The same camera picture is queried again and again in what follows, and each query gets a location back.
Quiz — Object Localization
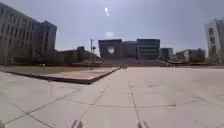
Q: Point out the reddish raised paved platform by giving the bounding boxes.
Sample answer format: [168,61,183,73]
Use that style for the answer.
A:
[0,65,121,83]

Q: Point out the grey stone kerb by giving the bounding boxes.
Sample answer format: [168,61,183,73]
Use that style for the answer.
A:
[4,67,122,85]

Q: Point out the low dark building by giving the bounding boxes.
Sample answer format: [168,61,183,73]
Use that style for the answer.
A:
[55,45,102,65]

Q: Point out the wide stone steps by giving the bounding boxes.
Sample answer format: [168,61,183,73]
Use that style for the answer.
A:
[100,58,169,68]

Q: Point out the large grey building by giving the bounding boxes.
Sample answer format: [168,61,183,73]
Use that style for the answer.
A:
[0,2,58,66]

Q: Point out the lamp pole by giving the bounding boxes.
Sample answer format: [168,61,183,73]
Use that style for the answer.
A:
[88,38,97,70]

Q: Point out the small dark building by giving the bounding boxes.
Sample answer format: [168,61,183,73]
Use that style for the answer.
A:
[158,47,175,62]

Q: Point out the pale paved plaza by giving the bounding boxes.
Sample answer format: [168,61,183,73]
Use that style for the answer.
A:
[0,66,224,128]

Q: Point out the low pale building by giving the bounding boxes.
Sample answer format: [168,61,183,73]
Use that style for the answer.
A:
[175,48,207,64]

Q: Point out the dark block building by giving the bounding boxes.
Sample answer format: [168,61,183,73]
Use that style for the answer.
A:
[97,38,161,61]

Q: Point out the robot's own part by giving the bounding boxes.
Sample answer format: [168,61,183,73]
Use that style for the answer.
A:
[137,120,151,128]
[71,119,84,128]

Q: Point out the white multi-storey building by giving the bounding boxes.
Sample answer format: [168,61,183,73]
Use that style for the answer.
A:
[204,18,224,64]

